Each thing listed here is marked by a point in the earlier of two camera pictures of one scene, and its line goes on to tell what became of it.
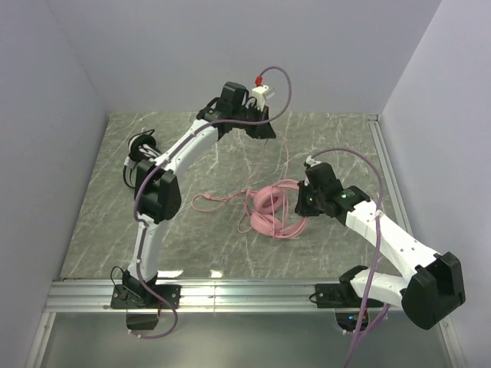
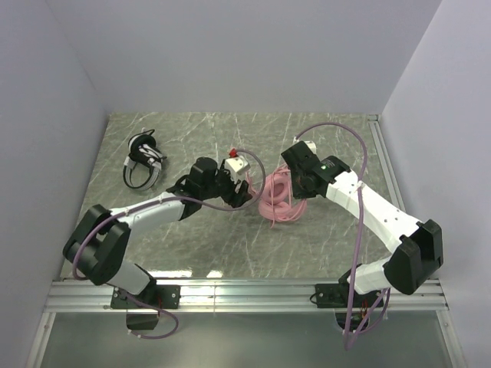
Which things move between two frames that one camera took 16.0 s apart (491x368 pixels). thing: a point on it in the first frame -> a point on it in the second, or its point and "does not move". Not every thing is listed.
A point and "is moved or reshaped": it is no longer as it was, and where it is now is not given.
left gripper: (261, 125) -> (233, 188)
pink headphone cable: (206, 202) is moved or reshaped
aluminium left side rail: (41, 340) does not move
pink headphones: (269, 205) is moved or reshaped
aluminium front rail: (97, 297) does not move
